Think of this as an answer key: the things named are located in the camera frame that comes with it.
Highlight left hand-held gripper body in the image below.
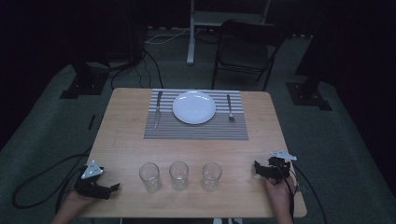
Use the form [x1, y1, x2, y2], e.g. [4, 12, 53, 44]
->
[74, 160, 114, 201]

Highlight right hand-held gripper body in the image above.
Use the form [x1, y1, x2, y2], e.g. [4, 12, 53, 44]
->
[260, 149, 298, 186]

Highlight person's right hand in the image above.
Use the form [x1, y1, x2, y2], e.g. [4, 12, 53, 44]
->
[262, 174, 299, 213]

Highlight person's left hand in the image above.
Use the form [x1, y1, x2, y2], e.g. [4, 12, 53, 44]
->
[62, 189, 98, 216]

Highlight clear drinking glass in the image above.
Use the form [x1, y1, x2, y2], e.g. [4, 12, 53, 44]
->
[138, 161, 163, 193]
[168, 161, 190, 191]
[201, 161, 223, 192]

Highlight silver fork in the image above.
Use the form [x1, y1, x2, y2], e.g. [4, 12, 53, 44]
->
[226, 93, 236, 122]

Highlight grey striped placemat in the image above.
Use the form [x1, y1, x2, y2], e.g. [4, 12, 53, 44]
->
[143, 89, 249, 141]

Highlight black stand base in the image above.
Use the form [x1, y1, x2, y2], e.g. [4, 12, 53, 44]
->
[59, 61, 109, 100]
[285, 73, 332, 112]

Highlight silver table knife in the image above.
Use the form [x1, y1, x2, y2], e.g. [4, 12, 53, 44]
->
[153, 91, 163, 131]

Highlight white round plate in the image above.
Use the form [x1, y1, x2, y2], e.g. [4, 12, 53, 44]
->
[172, 90, 217, 126]

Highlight black folding chair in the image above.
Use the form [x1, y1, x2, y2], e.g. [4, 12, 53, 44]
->
[211, 19, 285, 91]

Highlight white metal stand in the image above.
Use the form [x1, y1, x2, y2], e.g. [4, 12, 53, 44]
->
[186, 0, 272, 65]

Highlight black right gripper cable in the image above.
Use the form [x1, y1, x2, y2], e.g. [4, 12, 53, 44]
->
[279, 161, 329, 224]

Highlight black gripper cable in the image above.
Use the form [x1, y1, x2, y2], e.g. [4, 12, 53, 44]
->
[11, 146, 94, 215]
[279, 161, 329, 224]

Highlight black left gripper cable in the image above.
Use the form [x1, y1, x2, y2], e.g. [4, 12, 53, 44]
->
[11, 146, 94, 215]

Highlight black floor cables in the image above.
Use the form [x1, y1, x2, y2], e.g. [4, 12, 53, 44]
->
[110, 46, 164, 91]

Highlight white floor cable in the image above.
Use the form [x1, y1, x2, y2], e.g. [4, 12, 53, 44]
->
[144, 27, 204, 45]

